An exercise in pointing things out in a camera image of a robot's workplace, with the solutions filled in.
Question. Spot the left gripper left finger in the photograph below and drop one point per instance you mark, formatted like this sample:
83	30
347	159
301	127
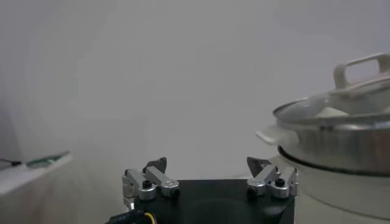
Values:
152	179

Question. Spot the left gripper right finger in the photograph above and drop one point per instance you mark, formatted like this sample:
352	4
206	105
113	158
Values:
271	179

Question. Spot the white steamed baozi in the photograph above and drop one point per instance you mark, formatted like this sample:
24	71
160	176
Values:
331	112

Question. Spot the stainless steel steamer basket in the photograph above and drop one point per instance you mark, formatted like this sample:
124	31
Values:
335	146

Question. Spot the cream electric cooker base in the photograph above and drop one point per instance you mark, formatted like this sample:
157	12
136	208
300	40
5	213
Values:
335	191

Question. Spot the white side table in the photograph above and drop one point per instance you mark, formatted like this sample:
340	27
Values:
18	179

